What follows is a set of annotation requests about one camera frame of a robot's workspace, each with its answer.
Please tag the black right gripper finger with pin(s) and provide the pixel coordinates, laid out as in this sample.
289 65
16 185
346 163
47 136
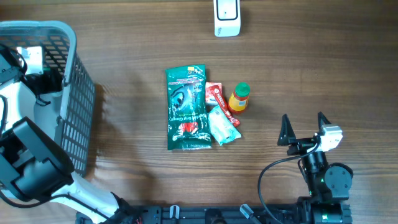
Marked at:
322 120
287 135

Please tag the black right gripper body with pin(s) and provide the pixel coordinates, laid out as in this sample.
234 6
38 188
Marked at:
300 145

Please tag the orange sauce bottle green cap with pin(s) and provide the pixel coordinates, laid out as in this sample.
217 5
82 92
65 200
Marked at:
238 100

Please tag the teal wet wipes pack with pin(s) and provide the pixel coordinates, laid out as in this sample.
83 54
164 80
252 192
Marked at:
221 127

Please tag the red coffee stick sachet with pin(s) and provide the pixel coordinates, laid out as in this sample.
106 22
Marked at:
216 92

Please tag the small red white carton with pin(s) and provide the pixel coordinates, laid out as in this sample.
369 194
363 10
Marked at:
209 97

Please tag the green gloves package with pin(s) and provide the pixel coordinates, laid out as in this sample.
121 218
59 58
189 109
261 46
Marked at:
187 125

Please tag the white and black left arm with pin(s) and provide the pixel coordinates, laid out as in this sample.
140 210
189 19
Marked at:
34 168

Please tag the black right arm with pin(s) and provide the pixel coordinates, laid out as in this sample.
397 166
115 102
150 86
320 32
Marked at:
328 184

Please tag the white barcode scanner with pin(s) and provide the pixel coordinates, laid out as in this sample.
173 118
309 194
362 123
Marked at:
227 18

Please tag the grey plastic mesh basket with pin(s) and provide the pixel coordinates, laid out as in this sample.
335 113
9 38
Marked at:
74 106

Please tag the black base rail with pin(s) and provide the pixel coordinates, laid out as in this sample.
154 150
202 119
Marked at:
283 213

